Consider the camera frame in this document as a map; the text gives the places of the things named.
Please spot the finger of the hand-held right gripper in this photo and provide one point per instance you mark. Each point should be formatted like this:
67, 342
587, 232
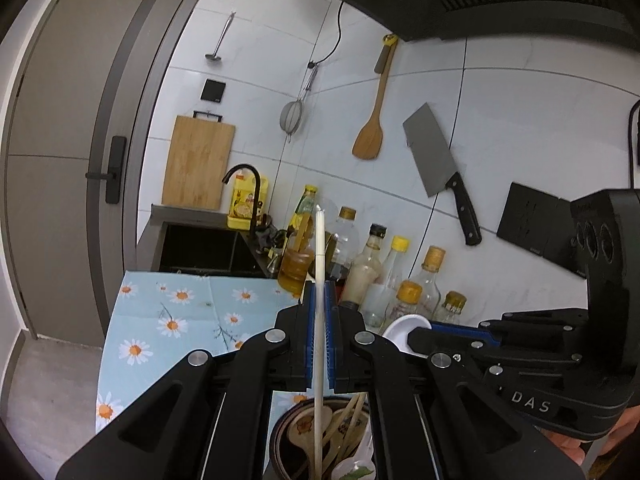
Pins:
530, 327
445, 345

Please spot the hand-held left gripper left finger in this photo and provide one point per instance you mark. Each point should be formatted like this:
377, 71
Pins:
311, 330

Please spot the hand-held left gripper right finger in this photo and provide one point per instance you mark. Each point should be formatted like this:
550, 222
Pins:
330, 330

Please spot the white chopstick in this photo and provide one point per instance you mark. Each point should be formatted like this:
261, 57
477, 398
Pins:
319, 260

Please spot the cream spoon with bear print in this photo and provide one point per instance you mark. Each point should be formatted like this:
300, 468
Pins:
302, 427

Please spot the dark utensil holder cup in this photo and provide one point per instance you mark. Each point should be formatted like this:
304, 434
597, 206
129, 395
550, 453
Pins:
280, 452

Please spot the person's right hand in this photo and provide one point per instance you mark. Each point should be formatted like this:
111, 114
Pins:
567, 447

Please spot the large amber oil bottle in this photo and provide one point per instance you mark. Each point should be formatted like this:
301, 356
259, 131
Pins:
295, 270

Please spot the black capped sauce bottle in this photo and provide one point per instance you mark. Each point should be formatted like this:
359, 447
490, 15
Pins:
367, 272

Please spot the clear glass bottle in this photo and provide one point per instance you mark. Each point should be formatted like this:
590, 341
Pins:
395, 270

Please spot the soy sauce bottle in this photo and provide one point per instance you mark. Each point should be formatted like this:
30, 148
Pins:
346, 240

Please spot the dark cloth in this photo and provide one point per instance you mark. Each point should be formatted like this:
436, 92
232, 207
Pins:
270, 237

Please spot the green label oil bottle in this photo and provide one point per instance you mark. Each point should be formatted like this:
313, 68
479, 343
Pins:
303, 210

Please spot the black kitchen sink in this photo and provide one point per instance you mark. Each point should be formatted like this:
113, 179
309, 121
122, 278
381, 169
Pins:
200, 252

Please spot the yellow bottle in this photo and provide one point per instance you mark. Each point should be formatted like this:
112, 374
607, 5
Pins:
242, 207

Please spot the black kitchen faucet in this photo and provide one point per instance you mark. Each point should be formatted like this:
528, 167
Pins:
256, 195

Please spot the blue daisy tablecloth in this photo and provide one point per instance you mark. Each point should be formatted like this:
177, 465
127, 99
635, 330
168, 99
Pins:
150, 320

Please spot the wooden spatula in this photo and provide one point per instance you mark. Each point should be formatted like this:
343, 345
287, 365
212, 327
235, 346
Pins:
370, 135

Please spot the bamboo cutting board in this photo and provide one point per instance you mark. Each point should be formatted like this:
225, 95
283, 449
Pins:
197, 165

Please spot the steel mesh strainer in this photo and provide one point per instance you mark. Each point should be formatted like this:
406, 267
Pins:
292, 117

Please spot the grey door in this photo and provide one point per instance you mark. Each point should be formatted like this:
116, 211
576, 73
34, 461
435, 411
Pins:
60, 160

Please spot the metal ladle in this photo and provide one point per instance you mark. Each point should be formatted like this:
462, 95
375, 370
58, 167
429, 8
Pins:
223, 35

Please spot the black wall socket panel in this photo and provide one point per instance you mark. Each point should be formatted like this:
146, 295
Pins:
530, 225

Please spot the small black wall panel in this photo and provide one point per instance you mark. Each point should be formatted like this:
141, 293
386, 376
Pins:
213, 90

